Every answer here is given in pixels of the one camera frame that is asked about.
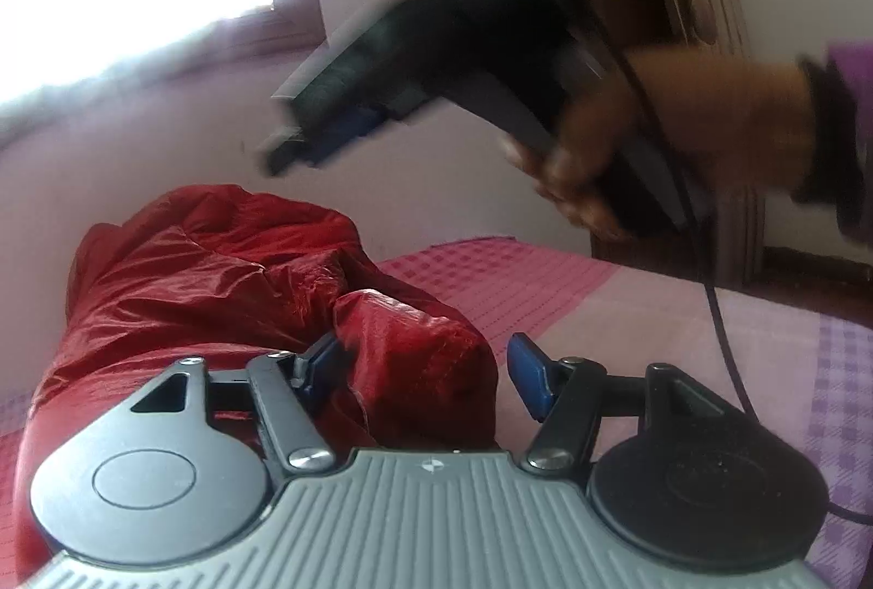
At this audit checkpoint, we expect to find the red puffer coat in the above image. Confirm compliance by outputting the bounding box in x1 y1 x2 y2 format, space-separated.
9 186 499 580

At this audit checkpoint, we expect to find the right hand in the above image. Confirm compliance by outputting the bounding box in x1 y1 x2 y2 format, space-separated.
501 48 815 240

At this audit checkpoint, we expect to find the pink checked bed sheet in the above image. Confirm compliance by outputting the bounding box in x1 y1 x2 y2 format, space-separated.
0 234 873 589

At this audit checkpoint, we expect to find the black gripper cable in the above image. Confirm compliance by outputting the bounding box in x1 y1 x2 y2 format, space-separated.
599 0 873 528

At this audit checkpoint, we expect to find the brown wooden window frame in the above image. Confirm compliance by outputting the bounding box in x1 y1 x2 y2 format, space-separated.
0 0 329 147

